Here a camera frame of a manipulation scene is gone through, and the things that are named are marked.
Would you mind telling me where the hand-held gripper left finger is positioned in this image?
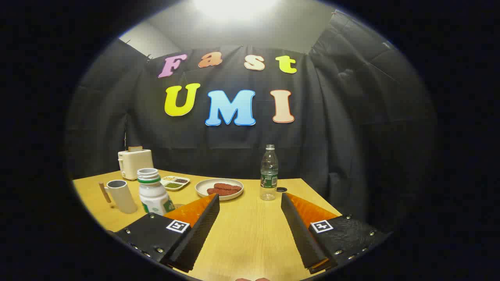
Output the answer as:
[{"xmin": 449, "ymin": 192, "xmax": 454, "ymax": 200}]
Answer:
[{"xmin": 113, "ymin": 193, "xmax": 220, "ymax": 273}]

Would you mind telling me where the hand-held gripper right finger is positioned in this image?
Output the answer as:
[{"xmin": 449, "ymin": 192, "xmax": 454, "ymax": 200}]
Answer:
[{"xmin": 280, "ymin": 192, "xmax": 391, "ymax": 274}]

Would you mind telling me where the white juice bottle green label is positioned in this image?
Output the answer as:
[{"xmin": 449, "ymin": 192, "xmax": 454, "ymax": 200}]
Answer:
[{"xmin": 137, "ymin": 168, "xmax": 176, "ymax": 216}]

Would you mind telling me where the white cup with wooden handle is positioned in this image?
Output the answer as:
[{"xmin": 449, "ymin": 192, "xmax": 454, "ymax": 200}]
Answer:
[{"xmin": 98, "ymin": 180, "xmax": 138, "ymax": 214}]

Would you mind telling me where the clear plastic water bottle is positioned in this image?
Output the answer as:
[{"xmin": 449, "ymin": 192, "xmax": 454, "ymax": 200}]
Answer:
[{"xmin": 260, "ymin": 144, "xmax": 279, "ymax": 201}]

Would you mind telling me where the white round plate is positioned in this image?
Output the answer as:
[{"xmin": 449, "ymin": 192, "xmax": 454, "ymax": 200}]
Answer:
[{"xmin": 195, "ymin": 178, "xmax": 244, "ymax": 201}]

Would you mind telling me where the wooden table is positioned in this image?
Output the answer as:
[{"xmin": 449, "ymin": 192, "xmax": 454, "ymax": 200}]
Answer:
[{"xmin": 72, "ymin": 169, "xmax": 344, "ymax": 281}]

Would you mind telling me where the white divided dish with beans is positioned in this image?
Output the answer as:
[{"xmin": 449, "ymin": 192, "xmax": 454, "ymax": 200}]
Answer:
[{"xmin": 160, "ymin": 176, "xmax": 191, "ymax": 191}]

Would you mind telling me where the black backdrop cloth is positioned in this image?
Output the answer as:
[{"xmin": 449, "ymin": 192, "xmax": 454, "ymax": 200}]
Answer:
[{"xmin": 64, "ymin": 10, "xmax": 438, "ymax": 235}]

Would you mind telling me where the cream toaster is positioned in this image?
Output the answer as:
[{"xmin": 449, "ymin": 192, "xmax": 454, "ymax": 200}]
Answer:
[{"xmin": 118, "ymin": 149, "xmax": 154, "ymax": 181}]

